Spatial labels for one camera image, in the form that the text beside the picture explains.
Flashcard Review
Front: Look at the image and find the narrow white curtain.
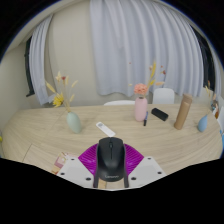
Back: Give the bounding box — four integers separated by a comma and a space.
29, 14, 56, 106
211, 49, 224, 101

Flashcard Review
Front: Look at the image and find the pink vase with dried flowers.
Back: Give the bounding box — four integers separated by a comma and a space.
129, 60, 167, 123

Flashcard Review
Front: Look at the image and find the black computer mouse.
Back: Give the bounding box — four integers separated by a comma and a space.
95, 136, 127, 183

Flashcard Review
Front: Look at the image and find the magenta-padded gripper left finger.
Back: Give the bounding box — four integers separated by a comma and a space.
55, 143, 101, 189

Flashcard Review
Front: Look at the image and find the copper thermos bottle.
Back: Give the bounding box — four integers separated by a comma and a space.
173, 93, 194, 131

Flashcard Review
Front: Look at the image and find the dark window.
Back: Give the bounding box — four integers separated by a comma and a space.
23, 35, 36, 98
191, 26, 216, 93

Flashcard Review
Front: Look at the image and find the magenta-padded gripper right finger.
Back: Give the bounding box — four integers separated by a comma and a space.
123, 143, 167, 189

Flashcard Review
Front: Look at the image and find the black rectangular case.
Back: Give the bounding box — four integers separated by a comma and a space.
150, 107, 170, 122

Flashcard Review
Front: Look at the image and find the wide white curtain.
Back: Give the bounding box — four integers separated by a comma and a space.
89, 0, 205, 98

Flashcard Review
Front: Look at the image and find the blue marker pen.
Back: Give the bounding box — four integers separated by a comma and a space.
143, 110, 149, 127

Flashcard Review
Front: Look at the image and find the blue vase with dried flowers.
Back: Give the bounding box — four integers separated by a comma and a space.
197, 79, 218, 133

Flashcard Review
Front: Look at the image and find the white remote control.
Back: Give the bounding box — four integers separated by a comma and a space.
95, 121, 117, 138

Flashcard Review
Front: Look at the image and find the green vase with dried flowers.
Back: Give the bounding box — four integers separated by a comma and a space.
45, 70, 83, 135

